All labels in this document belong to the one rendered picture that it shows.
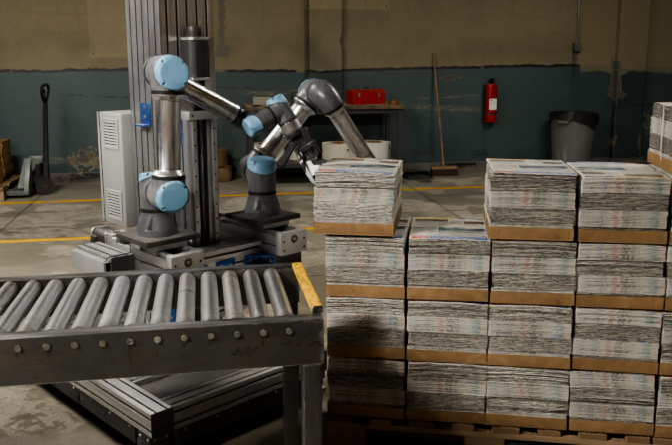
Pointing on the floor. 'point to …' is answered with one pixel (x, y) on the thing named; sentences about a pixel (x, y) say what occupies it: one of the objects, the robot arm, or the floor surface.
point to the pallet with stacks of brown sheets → (6, 169)
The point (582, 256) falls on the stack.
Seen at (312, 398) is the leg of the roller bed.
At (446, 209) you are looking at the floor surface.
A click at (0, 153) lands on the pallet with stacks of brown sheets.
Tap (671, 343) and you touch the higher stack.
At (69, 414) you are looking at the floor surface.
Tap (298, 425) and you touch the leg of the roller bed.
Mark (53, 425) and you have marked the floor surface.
